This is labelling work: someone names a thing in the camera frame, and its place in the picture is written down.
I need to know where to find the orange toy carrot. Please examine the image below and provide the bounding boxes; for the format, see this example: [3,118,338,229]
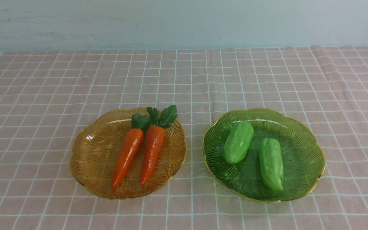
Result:
[111,113,151,190]
[139,104,178,186]

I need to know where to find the green toy gourd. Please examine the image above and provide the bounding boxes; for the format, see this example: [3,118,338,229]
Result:
[259,137,284,192]
[224,121,254,165]

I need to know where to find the amber ribbed plastic plate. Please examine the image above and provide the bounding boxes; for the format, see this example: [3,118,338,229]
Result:
[70,107,187,200]

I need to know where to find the green ribbed plastic plate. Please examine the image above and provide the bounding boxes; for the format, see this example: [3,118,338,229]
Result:
[203,108,326,203]

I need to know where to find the pink checkered tablecloth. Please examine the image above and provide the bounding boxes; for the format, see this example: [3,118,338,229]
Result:
[0,46,368,230]

